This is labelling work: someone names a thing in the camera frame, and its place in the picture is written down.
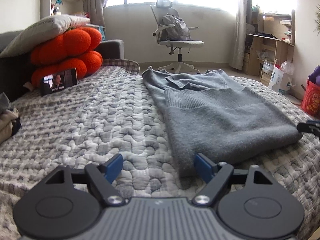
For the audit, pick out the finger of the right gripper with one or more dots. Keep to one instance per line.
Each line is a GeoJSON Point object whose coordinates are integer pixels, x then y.
{"type": "Point", "coordinates": [314, 127]}
{"type": "Point", "coordinates": [304, 127]}

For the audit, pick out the grey backpack on chair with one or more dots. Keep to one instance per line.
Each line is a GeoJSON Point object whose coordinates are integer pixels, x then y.
{"type": "Point", "coordinates": [179, 32]}

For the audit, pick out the red gift bag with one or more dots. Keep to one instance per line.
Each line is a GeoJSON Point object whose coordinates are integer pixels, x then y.
{"type": "Point", "coordinates": [310, 102]}

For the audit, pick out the wooden shelf unit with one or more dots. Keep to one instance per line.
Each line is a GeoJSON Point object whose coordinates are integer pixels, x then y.
{"type": "Point", "coordinates": [270, 40]}

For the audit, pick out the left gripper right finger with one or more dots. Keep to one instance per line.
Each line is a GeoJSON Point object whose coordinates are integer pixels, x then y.
{"type": "Point", "coordinates": [204, 167]}

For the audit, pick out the grey knit sweater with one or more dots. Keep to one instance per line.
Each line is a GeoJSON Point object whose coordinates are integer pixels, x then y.
{"type": "Point", "coordinates": [214, 115]}

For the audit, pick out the smartphone playing video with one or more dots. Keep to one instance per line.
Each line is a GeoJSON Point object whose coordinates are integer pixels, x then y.
{"type": "Point", "coordinates": [56, 82]}

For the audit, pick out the white office chair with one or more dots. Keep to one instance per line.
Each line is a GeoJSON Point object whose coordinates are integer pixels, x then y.
{"type": "Point", "coordinates": [161, 8]}

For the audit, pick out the purple ball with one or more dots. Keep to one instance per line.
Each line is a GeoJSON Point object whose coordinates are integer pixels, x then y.
{"type": "Point", "coordinates": [315, 76]}

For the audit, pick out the folded clothes pile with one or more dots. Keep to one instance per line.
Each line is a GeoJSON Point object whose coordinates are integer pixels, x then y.
{"type": "Point", "coordinates": [9, 119]}

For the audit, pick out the right window curtain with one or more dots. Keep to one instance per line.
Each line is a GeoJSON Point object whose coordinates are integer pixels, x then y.
{"type": "Point", "coordinates": [243, 17]}

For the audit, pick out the green potted plant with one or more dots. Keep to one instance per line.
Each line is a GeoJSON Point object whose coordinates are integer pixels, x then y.
{"type": "Point", "coordinates": [317, 20]}

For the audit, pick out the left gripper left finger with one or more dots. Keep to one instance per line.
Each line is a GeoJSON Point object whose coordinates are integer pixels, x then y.
{"type": "Point", "coordinates": [113, 167]}

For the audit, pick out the white paper shopping bag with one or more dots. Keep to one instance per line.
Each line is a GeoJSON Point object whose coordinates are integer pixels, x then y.
{"type": "Point", "coordinates": [281, 77]}

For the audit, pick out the plaid blanket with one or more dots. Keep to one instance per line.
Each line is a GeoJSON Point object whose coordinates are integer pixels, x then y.
{"type": "Point", "coordinates": [128, 65]}

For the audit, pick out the white grey pillow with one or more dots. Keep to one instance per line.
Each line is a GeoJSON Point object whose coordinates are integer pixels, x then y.
{"type": "Point", "coordinates": [16, 43]}

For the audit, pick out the orange knotted ball cushion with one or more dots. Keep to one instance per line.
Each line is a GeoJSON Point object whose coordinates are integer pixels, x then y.
{"type": "Point", "coordinates": [74, 49]}

